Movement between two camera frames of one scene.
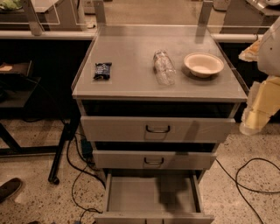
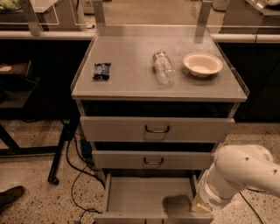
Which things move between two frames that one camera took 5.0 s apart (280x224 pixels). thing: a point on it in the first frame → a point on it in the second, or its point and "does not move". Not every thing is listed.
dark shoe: x=10 y=188 → x=10 y=196
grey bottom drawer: x=153 y=199 does not move
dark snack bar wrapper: x=102 y=71 does not move
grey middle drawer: x=153 y=160 does not move
